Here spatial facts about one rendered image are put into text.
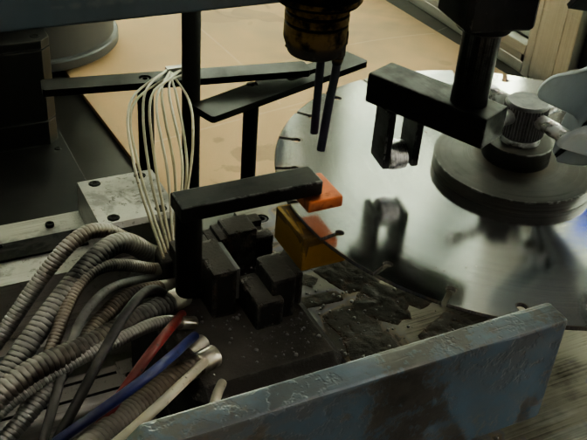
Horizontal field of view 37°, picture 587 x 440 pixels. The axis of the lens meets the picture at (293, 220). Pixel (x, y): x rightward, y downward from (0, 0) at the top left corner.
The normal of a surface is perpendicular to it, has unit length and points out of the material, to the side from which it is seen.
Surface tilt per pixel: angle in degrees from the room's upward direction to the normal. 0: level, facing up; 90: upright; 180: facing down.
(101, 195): 0
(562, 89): 115
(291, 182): 0
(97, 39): 89
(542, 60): 90
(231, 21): 0
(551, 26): 90
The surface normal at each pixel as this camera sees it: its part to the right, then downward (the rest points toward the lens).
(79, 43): 0.77, 0.39
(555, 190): 0.11, -0.77
